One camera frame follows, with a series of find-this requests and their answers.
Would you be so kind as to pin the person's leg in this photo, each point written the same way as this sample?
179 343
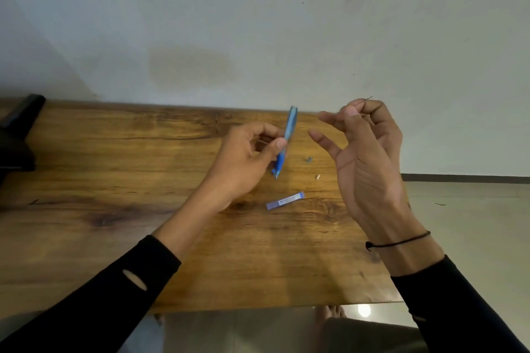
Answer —
372 338
145 336

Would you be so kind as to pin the thin dark pencil lead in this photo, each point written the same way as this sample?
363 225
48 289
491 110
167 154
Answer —
364 101

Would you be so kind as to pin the person's left leg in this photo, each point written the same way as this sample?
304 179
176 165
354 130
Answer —
145 336

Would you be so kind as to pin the person's left forearm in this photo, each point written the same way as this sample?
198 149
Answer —
103 295

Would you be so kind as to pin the clear purple lead case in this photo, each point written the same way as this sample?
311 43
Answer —
285 201

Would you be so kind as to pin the person's right hand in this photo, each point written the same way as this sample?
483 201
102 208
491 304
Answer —
372 175

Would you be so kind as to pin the person's left foot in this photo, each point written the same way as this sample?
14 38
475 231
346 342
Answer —
159 319

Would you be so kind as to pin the person's foot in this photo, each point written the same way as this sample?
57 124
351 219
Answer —
159 319
325 317

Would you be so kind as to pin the person's right leg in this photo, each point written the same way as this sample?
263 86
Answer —
372 338

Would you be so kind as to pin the person's right foot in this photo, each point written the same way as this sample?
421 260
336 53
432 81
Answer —
325 317

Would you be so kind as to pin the person's left hand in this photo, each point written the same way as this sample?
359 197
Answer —
240 166

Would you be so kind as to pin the black monitor stand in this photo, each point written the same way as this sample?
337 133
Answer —
16 137

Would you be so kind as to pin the person's right forearm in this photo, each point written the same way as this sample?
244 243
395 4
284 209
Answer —
451 307

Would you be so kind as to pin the blue mechanical pencil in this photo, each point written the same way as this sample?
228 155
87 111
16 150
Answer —
290 125

